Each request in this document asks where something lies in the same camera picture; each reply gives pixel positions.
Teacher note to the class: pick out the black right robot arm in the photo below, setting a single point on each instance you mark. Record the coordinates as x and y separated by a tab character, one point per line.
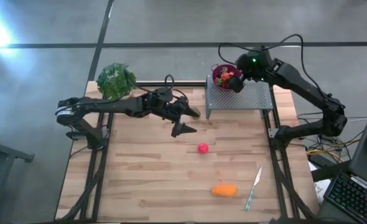
301	84

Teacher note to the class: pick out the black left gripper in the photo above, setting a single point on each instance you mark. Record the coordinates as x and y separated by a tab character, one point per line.
168	109

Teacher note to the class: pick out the grey metal cart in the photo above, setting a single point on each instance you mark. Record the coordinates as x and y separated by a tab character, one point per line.
6	152

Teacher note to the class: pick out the black computer keyboard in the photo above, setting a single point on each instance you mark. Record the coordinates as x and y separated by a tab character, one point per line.
351	196

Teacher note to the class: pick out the orange toy mango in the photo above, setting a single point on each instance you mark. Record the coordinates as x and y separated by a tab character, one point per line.
224	190

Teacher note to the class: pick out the toy orange with leaf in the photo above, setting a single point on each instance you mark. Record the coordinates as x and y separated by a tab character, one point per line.
225	76

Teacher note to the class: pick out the white paper sheet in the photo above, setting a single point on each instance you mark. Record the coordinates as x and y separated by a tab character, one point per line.
322	189

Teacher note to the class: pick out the green plant in white pot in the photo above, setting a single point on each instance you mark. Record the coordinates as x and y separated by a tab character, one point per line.
116	81

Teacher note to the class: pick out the dark red bowl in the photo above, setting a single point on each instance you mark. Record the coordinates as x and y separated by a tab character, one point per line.
217	71

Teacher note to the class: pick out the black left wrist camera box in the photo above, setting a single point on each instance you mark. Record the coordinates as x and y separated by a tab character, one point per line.
163	93

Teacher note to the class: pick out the black aluminium table frame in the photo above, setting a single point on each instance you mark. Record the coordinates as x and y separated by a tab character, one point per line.
171	84

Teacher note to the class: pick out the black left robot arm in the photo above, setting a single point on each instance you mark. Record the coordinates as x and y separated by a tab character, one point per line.
109	105

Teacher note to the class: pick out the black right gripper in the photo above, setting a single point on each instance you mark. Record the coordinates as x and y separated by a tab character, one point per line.
255	65

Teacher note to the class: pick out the red toy tomato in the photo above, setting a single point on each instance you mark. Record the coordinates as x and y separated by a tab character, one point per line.
203	148

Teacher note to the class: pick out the grey perforated metal shelf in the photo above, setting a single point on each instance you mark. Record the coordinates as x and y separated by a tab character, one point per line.
249	99

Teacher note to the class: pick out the dark computer desk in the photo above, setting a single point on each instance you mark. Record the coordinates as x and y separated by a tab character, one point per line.
364	155

